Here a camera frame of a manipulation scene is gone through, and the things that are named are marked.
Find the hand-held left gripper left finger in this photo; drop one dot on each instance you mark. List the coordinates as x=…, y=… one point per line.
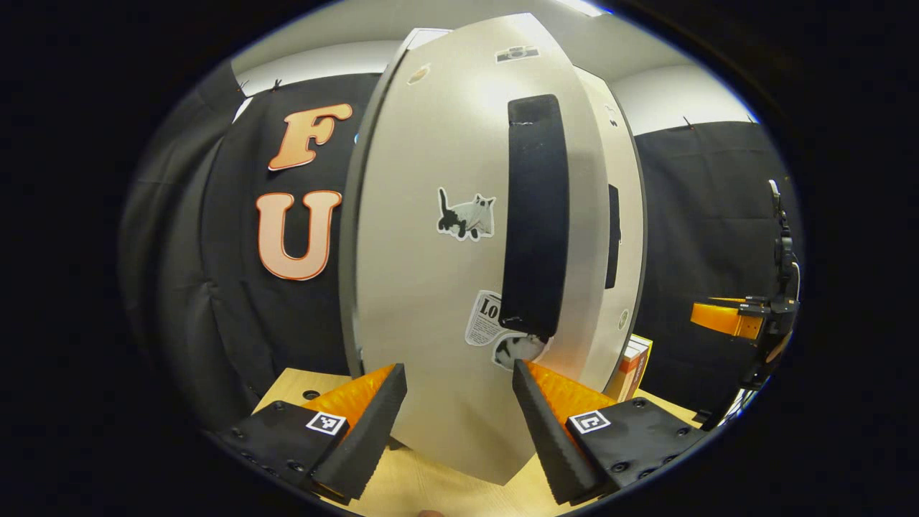
x=373, y=424

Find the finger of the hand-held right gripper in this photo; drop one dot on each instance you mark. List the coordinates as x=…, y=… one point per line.
x=739, y=299
x=725, y=319

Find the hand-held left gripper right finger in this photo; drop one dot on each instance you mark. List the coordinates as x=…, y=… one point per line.
x=546, y=431

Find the white cabinet door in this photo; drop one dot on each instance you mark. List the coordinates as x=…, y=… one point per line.
x=431, y=287
x=628, y=215

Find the white shoe cabinet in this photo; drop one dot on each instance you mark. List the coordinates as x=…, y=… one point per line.
x=431, y=287

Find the black backdrop cloth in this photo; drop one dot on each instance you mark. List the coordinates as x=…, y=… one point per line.
x=696, y=215
x=215, y=287

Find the small cardboard box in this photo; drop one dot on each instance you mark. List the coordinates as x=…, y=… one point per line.
x=632, y=370

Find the ceiling light panel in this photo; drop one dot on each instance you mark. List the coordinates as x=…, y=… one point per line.
x=585, y=6

